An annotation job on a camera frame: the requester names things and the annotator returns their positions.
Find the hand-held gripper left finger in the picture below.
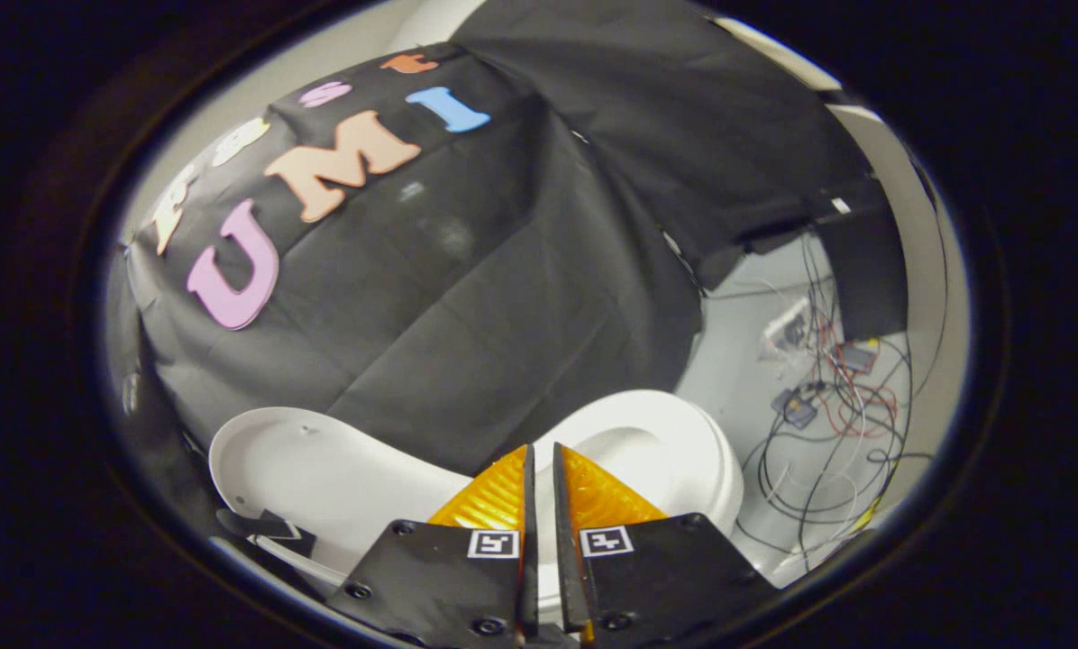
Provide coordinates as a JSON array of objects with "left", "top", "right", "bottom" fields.
[{"left": 327, "top": 443, "right": 540, "bottom": 649}]

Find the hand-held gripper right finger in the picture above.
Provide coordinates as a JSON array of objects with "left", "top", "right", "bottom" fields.
[{"left": 553, "top": 442, "right": 779, "bottom": 649}]

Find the white toilet bowl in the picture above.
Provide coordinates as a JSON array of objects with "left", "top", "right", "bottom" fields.
[{"left": 530, "top": 389, "right": 745, "bottom": 627}]

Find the small blue electronic module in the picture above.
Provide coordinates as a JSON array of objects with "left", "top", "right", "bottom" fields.
[{"left": 772, "top": 388, "right": 819, "bottom": 430}]

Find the small white electronic module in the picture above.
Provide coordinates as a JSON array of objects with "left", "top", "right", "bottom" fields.
[{"left": 763, "top": 300, "right": 816, "bottom": 358}]

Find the small grey electronic module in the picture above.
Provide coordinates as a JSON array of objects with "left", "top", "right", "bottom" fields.
[{"left": 836, "top": 341, "right": 881, "bottom": 373}]

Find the black backdrop cloth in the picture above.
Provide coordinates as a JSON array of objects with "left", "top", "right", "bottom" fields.
[{"left": 111, "top": 0, "right": 873, "bottom": 474}]

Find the black box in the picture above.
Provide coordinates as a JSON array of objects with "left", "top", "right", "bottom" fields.
[{"left": 814, "top": 180, "right": 909, "bottom": 339}]

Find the black lid handle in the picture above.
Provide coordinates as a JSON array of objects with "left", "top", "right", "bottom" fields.
[{"left": 216, "top": 507, "right": 316, "bottom": 557}]

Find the tangle of thin cables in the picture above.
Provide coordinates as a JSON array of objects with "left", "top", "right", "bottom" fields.
[{"left": 737, "top": 230, "right": 941, "bottom": 569}]

